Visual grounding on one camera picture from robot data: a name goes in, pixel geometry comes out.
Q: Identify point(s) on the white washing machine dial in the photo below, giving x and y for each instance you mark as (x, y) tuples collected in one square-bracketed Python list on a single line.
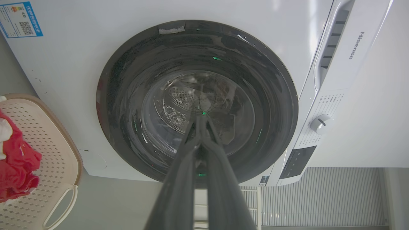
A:
[(320, 123)]

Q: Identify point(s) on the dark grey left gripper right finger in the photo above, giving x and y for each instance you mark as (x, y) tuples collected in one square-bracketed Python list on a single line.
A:
[(223, 191)]

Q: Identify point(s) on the beige perforated laundry basket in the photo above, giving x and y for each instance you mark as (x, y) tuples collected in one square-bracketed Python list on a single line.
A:
[(54, 153)]

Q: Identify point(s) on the white Hisense washing machine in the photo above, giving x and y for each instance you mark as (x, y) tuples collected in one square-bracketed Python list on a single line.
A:
[(255, 19)]

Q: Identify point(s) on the blue energy label sticker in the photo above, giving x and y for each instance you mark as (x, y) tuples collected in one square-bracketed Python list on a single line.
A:
[(19, 19)]

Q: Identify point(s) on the red garment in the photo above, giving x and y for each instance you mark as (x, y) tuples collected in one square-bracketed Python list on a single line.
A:
[(17, 166)]

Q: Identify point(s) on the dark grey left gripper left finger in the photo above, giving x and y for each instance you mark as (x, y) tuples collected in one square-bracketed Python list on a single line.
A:
[(179, 191)]

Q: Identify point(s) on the round dark washing machine door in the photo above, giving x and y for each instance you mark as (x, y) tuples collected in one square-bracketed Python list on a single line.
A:
[(153, 95)]

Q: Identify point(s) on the white cloth item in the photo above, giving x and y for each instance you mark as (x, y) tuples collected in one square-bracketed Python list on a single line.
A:
[(3, 131)]

